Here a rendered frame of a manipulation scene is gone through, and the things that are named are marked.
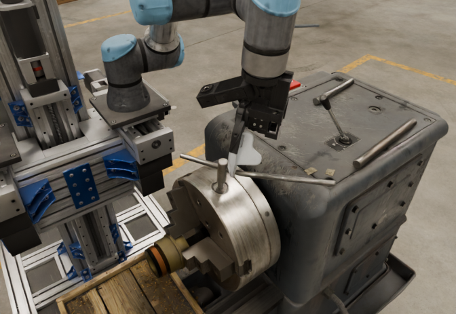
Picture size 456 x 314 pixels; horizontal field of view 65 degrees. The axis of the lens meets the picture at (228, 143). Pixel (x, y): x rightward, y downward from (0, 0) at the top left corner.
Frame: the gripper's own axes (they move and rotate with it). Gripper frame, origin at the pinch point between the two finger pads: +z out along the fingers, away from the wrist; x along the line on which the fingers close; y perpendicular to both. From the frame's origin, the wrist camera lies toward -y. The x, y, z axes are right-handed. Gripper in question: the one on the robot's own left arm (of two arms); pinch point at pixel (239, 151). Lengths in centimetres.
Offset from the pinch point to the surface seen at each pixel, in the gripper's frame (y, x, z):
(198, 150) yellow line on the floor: -67, 147, 153
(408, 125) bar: 37, 35, 7
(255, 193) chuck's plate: 4.5, 2.0, 13.5
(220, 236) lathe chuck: -0.4, -7.4, 20.5
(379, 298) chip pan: 55, 26, 79
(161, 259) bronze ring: -11.7, -15.3, 25.0
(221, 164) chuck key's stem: -3.4, -1.1, 4.1
